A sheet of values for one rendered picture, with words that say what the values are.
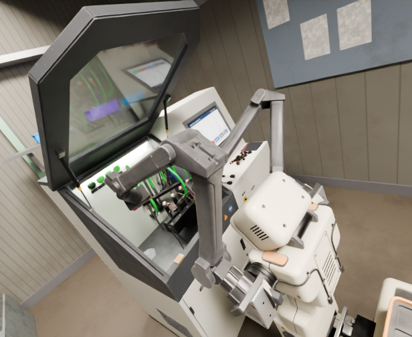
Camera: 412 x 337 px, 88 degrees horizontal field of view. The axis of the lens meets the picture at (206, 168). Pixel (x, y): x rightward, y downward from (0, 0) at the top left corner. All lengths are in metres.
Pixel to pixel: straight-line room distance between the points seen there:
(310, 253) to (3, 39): 3.35
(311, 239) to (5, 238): 3.16
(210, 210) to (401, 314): 0.70
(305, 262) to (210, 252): 0.25
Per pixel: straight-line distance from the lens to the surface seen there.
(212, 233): 0.55
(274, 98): 0.99
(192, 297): 1.34
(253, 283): 0.66
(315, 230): 0.72
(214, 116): 1.85
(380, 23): 2.25
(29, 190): 3.26
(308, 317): 0.95
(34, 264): 3.52
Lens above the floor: 1.75
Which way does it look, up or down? 25 degrees down
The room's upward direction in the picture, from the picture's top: 22 degrees counter-clockwise
